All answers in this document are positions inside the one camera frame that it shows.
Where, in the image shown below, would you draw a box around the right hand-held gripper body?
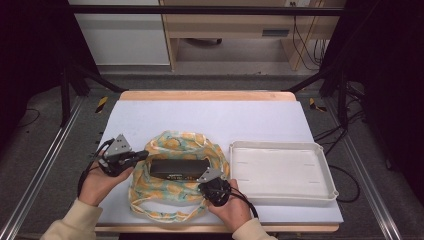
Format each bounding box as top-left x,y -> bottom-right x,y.
195,167 -> 232,207

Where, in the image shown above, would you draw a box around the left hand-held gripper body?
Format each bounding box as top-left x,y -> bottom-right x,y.
98,133 -> 135,178

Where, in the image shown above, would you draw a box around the black rectangular box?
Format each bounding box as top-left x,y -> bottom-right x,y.
149,158 -> 211,182

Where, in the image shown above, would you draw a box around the orange print cloth bag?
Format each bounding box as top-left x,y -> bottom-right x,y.
128,129 -> 232,223

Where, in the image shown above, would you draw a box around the person's right hand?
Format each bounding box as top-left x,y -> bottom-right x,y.
206,178 -> 253,233

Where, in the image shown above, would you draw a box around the person's left hand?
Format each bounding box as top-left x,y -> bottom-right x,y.
78,159 -> 134,208

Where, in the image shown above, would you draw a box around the yellow black tape strip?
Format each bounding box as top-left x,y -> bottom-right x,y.
308,97 -> 328,113
95,96 -> 109,114

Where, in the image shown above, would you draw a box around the white plastic tray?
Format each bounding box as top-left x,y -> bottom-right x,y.
228,139 -> 340,205

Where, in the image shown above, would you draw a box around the white table mat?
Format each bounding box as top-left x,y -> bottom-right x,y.
65,99 -> 344,225

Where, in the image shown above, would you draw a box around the black metal stand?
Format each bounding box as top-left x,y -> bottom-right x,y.
59,61 -> 128,128
284,63 -> 351,130

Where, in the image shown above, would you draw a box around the wooden table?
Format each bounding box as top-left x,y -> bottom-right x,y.
94,89 -> 340,234

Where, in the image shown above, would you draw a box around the white cabinet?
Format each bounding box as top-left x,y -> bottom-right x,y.
68,0 -> 171,67

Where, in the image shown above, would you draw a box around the light wooden desk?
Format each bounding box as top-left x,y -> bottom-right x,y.
159,0 -> 346,72

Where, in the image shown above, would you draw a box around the left hand-held gripper cable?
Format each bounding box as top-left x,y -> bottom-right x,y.
77,138 -> 116,198

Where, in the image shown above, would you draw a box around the hand-held gripper cable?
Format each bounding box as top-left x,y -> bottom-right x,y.
77,138 -> 116,198
229,186 -> 260,219

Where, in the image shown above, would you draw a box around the right hand-held gripper cable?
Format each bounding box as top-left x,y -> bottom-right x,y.
229,186 -> 260,219

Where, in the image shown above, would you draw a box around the metal floor rail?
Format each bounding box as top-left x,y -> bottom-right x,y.
0,96 -> 85,240
324,98 -> 404,240

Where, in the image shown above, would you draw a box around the thin black floor cable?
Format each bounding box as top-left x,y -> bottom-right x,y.
18,108 -> 41,128

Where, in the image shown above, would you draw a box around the black horizontal frame bar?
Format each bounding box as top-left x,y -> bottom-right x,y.
66,4 -> 348,17

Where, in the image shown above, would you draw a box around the hanging black cables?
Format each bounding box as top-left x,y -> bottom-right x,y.
289,1 -> 329,72

